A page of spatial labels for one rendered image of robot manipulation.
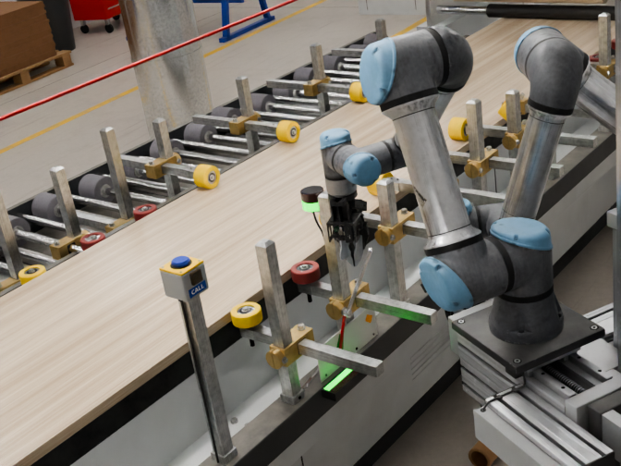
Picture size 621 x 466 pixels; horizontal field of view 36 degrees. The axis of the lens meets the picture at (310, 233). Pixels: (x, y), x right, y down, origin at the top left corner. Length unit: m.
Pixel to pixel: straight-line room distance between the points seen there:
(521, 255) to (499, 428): 0.33
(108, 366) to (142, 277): 0.46
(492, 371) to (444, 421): 1.43
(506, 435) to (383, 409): 1.41
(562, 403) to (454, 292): 0.30
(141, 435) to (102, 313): 0.41
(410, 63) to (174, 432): 1.16
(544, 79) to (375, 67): 0.39
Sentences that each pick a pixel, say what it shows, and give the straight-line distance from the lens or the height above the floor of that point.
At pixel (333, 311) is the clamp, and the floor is 0.85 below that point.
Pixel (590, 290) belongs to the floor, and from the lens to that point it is 4.24.
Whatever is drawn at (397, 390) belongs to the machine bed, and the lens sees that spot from 3.30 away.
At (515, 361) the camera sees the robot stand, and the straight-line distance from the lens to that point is 1.92.
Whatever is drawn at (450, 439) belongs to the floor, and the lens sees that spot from 3.41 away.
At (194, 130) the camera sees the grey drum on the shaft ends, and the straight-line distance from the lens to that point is 4.15.
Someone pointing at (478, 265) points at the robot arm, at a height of 1.24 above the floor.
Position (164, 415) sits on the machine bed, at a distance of 2.44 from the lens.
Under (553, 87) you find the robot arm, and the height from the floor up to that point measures 1.48.
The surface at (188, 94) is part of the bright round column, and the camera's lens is 6.51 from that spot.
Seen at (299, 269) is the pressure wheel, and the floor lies 0.90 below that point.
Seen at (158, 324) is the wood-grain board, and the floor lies 0.90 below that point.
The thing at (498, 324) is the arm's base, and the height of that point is 1.07.
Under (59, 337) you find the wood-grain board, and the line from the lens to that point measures 2.60.
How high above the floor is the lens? 2.10
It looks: 25 degrees down
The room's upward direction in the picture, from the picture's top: 9 degrees counter-clockwise
